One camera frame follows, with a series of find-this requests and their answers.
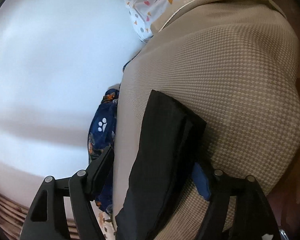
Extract navy dog print blanket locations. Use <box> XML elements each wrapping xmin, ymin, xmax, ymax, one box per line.
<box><xmin>88</xmin><ymin>83</ymin><xmax>121</xmax><ymax>215</ymax></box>

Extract white floral pillow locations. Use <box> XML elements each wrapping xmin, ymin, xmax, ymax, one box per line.
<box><xmin>95</xmin><ymin>206</ymin><xmax>116</xmax><ymax>240</ymax></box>

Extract brown striped curtain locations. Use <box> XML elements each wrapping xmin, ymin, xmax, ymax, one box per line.
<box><xmin>0</xmin><ymin>186</ymin><xmax>80</xmax><ymax>239</ymax></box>

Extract beige woven mattress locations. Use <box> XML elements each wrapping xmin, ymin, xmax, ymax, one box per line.
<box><xmin>113</xmin><ymin>0</ymin><xmax>300</xmax><ymax>239</ymax></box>

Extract black pants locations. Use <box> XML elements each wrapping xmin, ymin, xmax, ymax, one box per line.
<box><xmin>115</xmin><ymin>90</ymin><xmax>206</xmax><ymax>239</ymax></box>

